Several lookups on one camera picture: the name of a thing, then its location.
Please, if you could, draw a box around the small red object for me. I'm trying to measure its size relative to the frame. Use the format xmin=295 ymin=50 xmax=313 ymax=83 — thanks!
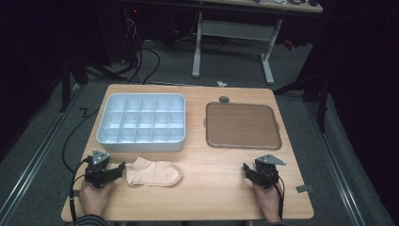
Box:
xmin=282 ymin=39 xmax=296 ymax=52

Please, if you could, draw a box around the bundle of black floor cables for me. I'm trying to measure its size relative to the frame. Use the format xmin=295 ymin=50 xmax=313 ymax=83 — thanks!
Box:
xmin=123 ymin=17 xmax=162 ymax=86

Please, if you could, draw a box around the grey tape strip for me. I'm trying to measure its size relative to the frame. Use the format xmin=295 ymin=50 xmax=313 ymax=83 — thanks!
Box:
xmin=295 ymin=184 xmax=314 ymax=194

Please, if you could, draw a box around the white plastic compartment box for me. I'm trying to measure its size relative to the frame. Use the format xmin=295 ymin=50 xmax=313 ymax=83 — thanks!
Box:
xmin=95 ymin=92 xmax=187 ymax=153

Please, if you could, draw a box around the brown rectangular tray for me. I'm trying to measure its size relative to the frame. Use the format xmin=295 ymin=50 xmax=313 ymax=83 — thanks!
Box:
xmin=204 ymin=101 xmax=283 ymax=151

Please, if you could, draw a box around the left hand-held gripper black cable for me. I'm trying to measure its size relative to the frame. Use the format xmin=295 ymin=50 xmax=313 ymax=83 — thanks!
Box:
xmin=68 ymin=157 xmax=92 ymax=226

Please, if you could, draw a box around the desk with white metal legs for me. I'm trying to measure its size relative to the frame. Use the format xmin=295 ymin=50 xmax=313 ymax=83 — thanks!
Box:
xmin=190 ymin=0 xmax=325 ymax=87

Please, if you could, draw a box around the black metal stand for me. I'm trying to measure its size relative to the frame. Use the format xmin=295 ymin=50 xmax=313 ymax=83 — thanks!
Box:
xmin=58 ymin=56 xmax=90 ymax=114
xmin=272 ymin=71 xmax=334 ymax=134

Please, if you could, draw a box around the hand-held gripper black cable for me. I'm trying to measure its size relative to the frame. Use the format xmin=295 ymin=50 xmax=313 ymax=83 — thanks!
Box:
xmin=68 ymin=157 xmax=92 ymax=226
xmin=266 ymin=170 xmax=287 ymax=220

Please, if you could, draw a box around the person's left hand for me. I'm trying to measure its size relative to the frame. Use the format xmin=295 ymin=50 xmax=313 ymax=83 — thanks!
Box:
xmin=78 ymin=180 xmax=116 ymax=218

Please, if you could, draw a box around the right hand-held gripper black cable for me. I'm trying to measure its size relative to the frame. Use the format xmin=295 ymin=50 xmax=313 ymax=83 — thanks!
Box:
xmin=266 ymin=170 xmax=287 ymax=220

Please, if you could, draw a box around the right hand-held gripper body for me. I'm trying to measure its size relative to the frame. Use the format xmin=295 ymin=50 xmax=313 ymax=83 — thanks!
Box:
xmin=255 ymin=153 xmax=287 ymax=190

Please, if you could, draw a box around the black cable on floor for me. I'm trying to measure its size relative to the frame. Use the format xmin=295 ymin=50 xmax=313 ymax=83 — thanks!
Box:
xmin=61 ymin=106 xmax=100 ymax=175

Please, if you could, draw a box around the metal floor rail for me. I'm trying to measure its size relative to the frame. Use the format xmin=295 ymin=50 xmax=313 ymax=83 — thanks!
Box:
xmin=304 ymin=100 xmax=367 ymax=226
xmin=0 ymin=84 xmax=83 ymax=222

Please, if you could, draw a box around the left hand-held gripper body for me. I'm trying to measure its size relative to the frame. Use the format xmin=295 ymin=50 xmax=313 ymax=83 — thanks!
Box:
xmin=83 ymin=149 xmax=111 ymax=189

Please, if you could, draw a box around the person's right hand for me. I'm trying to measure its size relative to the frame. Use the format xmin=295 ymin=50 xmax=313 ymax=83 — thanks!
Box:
xmin=252 ymin=182 xmax=283 ymax=223

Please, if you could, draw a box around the beige sock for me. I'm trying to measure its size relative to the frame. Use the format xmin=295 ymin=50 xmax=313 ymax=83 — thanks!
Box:
xmin=125 ymin=156 xmax=184 ymax=188

